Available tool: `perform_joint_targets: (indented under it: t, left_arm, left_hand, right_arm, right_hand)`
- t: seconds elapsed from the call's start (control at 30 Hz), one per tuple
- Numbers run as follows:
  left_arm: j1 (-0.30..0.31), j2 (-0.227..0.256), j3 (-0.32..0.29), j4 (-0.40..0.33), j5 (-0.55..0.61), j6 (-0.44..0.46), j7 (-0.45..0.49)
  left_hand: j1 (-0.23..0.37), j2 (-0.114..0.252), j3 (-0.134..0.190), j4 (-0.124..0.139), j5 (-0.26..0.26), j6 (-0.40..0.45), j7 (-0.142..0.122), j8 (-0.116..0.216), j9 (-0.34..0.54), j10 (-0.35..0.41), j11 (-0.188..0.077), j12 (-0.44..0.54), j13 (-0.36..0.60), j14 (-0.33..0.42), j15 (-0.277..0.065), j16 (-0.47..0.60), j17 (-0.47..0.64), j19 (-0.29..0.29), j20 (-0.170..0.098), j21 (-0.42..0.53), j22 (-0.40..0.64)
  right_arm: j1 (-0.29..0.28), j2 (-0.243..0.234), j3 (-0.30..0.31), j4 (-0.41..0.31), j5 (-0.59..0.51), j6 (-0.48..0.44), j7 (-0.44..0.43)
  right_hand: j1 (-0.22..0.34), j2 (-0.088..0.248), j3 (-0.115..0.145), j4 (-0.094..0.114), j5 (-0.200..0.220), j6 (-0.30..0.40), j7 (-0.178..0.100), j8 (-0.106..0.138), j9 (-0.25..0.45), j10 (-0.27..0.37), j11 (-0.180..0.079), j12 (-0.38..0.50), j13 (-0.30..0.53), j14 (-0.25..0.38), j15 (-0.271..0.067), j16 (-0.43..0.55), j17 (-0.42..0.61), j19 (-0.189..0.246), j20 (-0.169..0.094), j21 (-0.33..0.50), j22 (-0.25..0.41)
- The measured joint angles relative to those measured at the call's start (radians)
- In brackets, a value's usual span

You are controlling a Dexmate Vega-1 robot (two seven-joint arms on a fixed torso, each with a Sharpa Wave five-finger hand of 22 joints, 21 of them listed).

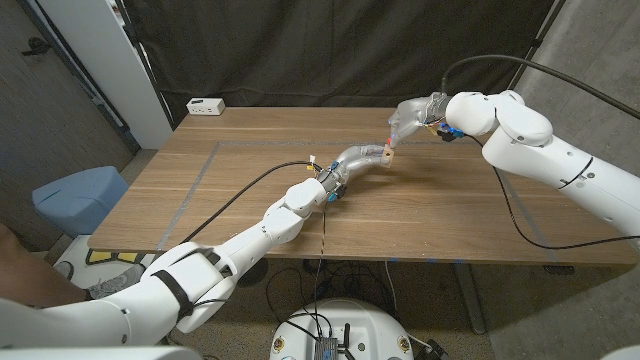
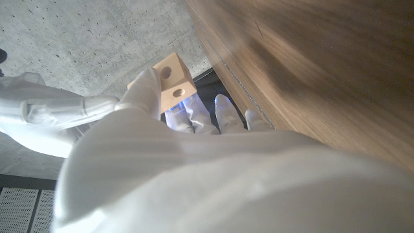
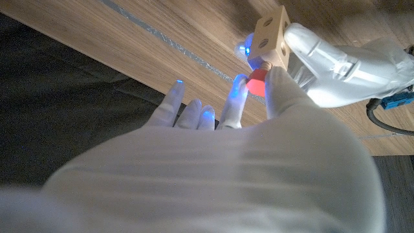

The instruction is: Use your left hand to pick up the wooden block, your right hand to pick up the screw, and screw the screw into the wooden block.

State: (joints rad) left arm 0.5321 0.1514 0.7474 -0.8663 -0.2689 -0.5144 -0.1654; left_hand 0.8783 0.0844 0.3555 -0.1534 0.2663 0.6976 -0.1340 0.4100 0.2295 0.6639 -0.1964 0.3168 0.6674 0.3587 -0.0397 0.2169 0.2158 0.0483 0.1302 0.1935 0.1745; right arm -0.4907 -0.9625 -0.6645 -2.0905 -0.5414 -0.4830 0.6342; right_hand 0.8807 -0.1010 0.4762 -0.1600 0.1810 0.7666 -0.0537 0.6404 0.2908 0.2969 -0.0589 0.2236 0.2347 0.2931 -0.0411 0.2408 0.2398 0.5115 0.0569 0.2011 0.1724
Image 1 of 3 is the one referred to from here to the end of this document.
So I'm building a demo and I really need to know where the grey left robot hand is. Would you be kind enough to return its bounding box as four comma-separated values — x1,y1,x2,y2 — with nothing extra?
319,143,396,194

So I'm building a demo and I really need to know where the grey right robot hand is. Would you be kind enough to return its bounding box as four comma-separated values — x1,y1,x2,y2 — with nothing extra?
387,92,451,150

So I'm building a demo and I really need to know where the black backdrop curtain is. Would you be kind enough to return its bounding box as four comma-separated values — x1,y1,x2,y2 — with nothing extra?
122,0,557,129

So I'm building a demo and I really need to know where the black backdrop stand pole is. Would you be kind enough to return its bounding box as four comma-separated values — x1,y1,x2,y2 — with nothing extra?
112,0,176,131
509,0,569,91

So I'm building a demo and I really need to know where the black round floor fan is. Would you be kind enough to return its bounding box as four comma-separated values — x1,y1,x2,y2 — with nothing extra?
237,257,269,288

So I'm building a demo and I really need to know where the white power strip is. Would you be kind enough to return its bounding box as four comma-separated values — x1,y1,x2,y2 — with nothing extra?
186,97,226,117

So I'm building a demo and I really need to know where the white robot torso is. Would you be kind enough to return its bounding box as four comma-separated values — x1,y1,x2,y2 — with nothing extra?
269,298,415,360

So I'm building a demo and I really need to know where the grey table leg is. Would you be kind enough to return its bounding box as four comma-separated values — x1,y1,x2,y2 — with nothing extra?
452,263,487,335

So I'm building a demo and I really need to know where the grey finned module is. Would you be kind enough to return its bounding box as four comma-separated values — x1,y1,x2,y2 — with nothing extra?
313,335,339,360

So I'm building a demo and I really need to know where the yellow black floor marker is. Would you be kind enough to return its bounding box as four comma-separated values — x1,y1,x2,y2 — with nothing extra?
84,249,149,265

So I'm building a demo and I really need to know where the blue stool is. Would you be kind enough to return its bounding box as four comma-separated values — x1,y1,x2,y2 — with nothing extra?
31,165,130,239

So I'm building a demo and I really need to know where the white floor board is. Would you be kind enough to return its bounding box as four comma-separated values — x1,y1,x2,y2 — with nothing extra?
52,234,151,281

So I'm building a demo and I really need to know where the person's bare leg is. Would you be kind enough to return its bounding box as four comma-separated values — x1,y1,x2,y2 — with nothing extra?
0,222,89,307

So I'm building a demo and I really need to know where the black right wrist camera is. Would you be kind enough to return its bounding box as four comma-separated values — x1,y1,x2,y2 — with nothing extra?
436,123,466,143

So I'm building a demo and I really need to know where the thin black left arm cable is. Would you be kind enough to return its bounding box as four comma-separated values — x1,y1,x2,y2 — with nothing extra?
189,199,329,346

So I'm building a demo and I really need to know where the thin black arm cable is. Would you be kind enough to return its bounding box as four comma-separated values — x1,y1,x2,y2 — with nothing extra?
463,133,640,251
189,199,329,346

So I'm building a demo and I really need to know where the black floor cable bundle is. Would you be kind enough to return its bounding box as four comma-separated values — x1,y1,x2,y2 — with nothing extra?
264,258,399,326

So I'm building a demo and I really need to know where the white floor cable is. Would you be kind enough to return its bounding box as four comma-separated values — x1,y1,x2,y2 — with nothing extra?
383,260,400,321

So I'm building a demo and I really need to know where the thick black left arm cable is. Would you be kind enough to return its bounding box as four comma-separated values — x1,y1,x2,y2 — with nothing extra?
179,160,324,245

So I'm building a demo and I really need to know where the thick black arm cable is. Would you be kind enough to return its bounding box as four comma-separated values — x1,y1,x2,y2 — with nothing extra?
179,160,324,245
440,53,640,121

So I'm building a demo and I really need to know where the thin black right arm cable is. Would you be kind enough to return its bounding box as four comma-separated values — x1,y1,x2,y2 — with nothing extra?
463,133,640,251

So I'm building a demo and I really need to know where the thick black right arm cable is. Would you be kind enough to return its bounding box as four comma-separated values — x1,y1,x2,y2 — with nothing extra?
440,53,640,121

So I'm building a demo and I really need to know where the black door handle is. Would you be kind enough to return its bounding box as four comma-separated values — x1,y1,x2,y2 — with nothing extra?
21,36,51,56

